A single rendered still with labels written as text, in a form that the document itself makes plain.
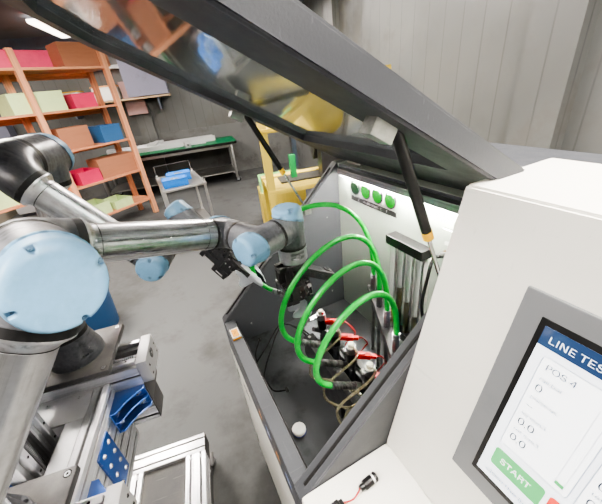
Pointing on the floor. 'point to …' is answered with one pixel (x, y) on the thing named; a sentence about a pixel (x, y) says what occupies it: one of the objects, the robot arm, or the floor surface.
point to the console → (511, 296)
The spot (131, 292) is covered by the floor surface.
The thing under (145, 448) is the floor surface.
